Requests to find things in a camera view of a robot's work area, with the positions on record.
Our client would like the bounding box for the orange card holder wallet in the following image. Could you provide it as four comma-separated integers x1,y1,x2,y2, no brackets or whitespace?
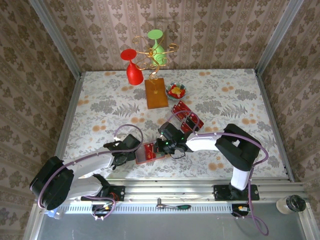
134,141,166,165

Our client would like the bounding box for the red VIP card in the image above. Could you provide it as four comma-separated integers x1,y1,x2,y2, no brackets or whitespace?
177,100,191,113
189,111,205,127
143,143,158,161
171,104,185,117
180,122,195,136

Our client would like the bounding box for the black card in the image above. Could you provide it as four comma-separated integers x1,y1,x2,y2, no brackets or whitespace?
186,116,200,131

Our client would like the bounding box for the small bowl of candies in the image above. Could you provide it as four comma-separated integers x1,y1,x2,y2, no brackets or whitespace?
165,82,188,100

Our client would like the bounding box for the black connector yellow plug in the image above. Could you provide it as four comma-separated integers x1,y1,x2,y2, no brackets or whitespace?
231,203,251,217
91,203,115,217

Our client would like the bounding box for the floral tablecloth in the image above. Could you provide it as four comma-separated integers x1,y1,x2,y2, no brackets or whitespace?
57,68,288,180

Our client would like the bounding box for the red wine glass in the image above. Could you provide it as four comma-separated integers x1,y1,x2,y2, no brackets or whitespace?
120,48,145,86

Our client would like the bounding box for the grey metal panel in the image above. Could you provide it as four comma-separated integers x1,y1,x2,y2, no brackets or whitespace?
37,212,310,240

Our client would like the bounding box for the green wine glass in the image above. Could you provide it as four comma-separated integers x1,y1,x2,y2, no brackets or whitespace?
146,29,168,66

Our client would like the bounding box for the blue connector block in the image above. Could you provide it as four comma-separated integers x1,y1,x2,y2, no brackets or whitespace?
46,209,63,221

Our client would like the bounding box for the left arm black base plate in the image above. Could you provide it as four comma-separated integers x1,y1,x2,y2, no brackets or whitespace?
81,185,126,202

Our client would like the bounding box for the aluminium mounting rail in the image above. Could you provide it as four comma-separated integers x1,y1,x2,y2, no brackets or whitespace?
34,181,311,205

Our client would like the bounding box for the gold wire rack wooden base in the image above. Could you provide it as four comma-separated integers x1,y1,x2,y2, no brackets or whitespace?
131,35,179,110

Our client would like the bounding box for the white slotted cable duct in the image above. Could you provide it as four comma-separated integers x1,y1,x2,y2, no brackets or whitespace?
59,202,233,215

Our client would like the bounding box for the ratchet wrench green handle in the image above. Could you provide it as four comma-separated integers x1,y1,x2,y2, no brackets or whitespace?
156,197,192,210

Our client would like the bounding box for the aluminium table side rail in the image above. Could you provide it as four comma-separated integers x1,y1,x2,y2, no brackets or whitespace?
253,69,296,182
47,73,85,185

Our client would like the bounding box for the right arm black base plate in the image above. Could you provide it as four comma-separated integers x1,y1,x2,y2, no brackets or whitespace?
213,184,260,202

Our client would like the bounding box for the aluminium frame post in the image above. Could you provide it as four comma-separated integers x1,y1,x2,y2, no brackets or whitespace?
28,0,82,81
254,0,305,75

